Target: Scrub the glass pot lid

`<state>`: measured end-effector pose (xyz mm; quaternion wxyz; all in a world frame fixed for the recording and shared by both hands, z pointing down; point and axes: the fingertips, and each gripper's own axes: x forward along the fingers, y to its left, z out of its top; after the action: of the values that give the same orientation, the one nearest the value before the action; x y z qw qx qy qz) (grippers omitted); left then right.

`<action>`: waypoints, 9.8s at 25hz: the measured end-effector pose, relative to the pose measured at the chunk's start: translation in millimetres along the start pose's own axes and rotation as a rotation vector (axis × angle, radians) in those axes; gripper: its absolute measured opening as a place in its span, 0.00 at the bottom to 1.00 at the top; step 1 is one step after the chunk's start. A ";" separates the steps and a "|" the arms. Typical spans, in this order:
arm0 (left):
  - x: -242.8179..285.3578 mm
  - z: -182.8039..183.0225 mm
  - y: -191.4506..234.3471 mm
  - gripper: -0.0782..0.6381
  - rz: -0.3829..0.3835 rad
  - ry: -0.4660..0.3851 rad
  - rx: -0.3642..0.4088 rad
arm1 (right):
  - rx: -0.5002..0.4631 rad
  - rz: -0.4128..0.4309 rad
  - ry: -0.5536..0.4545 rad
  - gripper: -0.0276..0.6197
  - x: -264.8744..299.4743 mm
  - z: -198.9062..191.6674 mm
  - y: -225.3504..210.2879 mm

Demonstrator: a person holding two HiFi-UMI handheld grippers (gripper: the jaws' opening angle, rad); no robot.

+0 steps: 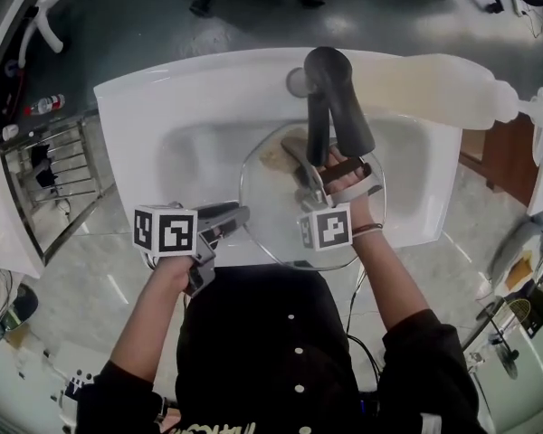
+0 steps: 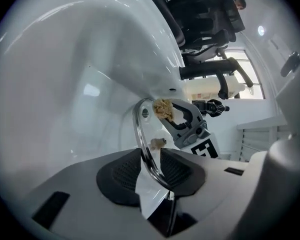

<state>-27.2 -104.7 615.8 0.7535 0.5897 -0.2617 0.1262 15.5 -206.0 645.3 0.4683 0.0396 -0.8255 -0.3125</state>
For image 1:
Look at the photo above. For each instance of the black box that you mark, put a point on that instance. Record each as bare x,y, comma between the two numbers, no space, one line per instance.
540,314

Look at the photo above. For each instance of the large white ceramic sink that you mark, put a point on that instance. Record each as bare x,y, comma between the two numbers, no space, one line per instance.
185,88

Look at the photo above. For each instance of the person's right forearm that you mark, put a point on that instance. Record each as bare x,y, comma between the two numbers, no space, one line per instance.
380,278

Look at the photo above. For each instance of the person's black shirt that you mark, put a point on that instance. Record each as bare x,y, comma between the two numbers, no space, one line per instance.
262,333

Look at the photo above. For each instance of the plastic bottle red label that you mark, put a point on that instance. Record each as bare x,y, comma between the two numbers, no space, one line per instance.
45,105

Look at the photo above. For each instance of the black round device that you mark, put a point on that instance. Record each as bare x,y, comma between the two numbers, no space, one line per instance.
22,303

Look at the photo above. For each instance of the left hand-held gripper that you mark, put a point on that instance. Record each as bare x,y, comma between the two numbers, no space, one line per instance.
167,233

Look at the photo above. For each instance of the round glass lid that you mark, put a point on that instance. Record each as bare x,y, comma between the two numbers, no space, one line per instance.
271,224

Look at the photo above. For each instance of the tall black sink faucet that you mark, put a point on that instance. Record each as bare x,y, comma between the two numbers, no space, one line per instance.
326,75

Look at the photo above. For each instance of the small desk fan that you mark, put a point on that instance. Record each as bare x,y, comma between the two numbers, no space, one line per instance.
507,362

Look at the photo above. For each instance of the person's right hand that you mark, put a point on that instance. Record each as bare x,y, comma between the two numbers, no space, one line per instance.
339,184

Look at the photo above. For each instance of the translucent beige soap pump bottle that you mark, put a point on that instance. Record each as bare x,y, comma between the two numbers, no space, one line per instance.
434,88

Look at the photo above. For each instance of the beige fibrous loofah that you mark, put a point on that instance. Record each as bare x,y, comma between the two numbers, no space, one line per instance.
276,161

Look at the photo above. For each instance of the small white jar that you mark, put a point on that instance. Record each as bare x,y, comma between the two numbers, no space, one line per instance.
10,131

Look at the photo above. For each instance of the black cloth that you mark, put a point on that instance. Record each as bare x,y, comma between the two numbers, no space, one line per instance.
44,170

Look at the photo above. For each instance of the orange cushion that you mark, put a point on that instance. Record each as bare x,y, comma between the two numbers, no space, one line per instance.
518,269

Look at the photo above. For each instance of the yellow mesh swatter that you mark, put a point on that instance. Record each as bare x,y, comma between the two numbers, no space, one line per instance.
518,310

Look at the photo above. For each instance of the chrome metal sink stand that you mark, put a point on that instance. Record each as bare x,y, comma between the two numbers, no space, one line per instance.
74,224

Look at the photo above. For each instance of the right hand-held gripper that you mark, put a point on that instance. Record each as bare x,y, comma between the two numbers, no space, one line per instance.
330,229

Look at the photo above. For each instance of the white round cushioned seat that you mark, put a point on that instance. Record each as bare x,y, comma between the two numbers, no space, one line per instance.
507,242

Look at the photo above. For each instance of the white mesh office chair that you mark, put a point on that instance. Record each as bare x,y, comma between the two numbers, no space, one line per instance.
0,25

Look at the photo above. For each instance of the white shallow sink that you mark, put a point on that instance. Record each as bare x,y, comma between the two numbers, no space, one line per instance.
4,224

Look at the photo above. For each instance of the white power strip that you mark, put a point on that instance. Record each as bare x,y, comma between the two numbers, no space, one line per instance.
515,0

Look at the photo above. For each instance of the wooden vanity with white sink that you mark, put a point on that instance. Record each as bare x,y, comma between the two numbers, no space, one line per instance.
502,161

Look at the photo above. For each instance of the dark red wrist band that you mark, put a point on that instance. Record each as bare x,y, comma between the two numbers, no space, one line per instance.
366,229

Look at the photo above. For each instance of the person's left forearm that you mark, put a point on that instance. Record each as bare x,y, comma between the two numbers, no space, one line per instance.
154,310

